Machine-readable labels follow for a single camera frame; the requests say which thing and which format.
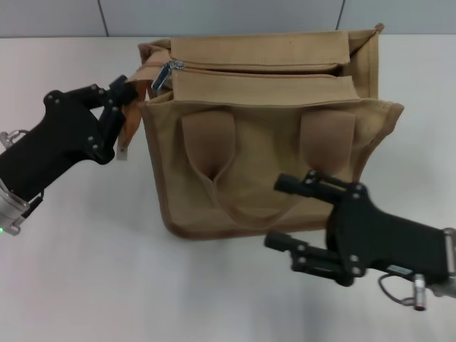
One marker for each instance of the khaki canvas food bag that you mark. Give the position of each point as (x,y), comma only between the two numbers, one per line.
(256,142)

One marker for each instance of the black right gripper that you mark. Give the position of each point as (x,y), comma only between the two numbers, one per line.
(381,242)

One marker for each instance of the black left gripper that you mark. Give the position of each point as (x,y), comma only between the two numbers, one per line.
(53,149)

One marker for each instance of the silver metal zipper pull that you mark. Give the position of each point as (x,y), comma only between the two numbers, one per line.
(162,76)

